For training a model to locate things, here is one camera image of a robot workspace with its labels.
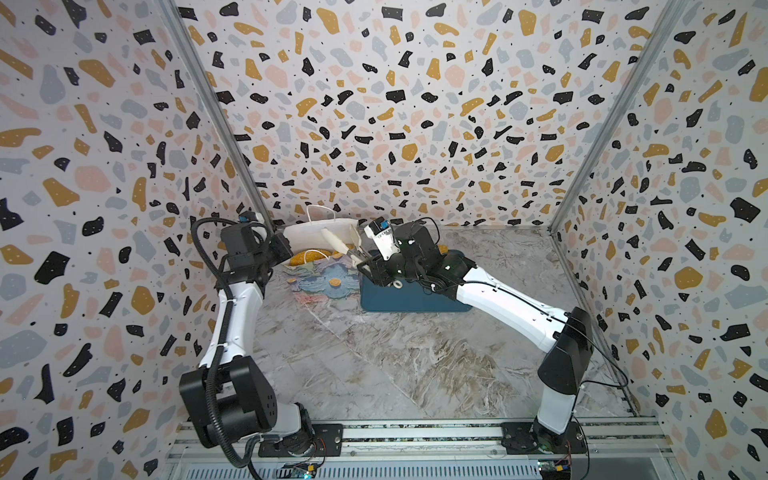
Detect metal tongs with white tips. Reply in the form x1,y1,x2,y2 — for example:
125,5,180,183
321,227,372,266

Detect floral paper bag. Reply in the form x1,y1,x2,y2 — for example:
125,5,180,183
283,204,360,304

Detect large sesame oval loaf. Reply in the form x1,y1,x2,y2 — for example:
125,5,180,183
288,249,332,267

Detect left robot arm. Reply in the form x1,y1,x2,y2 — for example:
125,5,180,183
179,213,316,468

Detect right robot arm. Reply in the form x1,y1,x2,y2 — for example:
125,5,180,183
357,217,594,453

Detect teal plastic tray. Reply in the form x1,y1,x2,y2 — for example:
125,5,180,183
360,275,472,313

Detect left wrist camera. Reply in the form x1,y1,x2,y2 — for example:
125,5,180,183
238,210,265,224

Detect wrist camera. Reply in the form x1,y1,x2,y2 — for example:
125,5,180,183
364,217,400,261
238,210,265,224

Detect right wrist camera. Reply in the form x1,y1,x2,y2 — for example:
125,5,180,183
364,217,400,261

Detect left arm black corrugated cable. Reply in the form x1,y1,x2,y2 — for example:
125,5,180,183
190,214,259,466

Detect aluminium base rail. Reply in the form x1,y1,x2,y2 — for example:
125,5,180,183
162,417,685,479

